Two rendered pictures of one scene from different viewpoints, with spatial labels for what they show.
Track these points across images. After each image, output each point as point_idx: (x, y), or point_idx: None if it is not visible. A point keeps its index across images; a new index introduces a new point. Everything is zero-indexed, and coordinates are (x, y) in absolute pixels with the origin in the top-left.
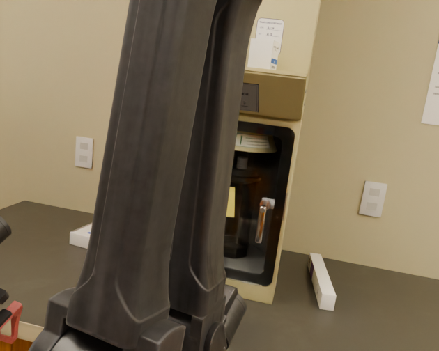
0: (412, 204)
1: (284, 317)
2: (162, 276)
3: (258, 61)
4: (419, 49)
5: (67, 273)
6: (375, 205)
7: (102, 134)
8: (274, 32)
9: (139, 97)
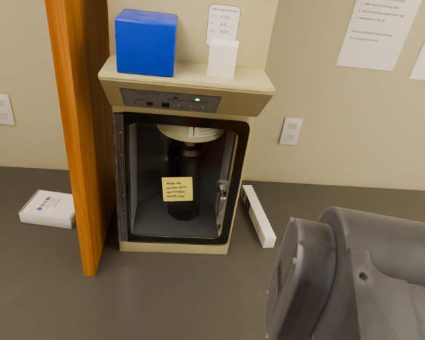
0: (320, 132)
1: (240, 268)
2: None
3: (219, 70)
4: None
5: (35, 267)
6: (292, 136)
7: (17, 88)
8: (229, 21)
9: None
